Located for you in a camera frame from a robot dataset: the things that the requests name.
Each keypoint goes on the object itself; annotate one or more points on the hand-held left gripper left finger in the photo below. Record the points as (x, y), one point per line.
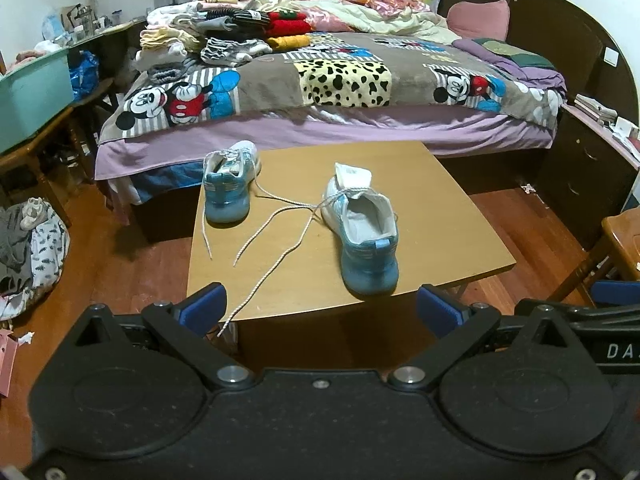
(202, 306)

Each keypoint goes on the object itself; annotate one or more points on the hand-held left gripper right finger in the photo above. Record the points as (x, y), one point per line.
(436, 310)

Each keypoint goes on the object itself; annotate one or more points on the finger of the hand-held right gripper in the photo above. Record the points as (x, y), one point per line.
(617, 292)

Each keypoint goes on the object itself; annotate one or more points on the white and blue sneaker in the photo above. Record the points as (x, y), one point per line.
(370, 265)
(225, 205)

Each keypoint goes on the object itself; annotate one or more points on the dark wooden nightstand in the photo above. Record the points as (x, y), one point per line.
(585, 175)

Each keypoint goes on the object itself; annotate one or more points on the small white paper scrap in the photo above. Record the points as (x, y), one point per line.
(527, 189)

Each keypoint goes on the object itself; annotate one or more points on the heap of crumpled laundry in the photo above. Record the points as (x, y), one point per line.
(45, 245)

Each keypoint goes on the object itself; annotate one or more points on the stack of books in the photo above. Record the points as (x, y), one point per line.
(592, 107)

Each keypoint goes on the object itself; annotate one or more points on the pink box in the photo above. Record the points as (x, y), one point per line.
(6, 360)

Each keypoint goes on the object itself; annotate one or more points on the purple folded blanket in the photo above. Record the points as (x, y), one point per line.
(530, 77)

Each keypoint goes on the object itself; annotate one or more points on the blue plastic bag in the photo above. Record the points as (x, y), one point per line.
(82, 75)

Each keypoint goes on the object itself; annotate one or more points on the teal plastic tub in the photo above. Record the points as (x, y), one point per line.
(30, 100)

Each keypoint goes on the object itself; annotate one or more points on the dark wooden bed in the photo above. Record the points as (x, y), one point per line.
(550, 30)

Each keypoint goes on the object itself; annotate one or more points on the pile of folded clothes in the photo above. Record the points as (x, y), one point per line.
(225, 35)

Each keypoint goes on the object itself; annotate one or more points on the cluttered desk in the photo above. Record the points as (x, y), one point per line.
(107, 30)

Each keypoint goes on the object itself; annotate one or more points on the pink pillow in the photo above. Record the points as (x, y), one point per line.
(477, 20)

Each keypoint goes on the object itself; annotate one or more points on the cream blanket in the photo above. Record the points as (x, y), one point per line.
(380, 20)

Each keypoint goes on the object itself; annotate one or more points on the white wall switch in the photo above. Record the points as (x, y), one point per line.
(611, 56)

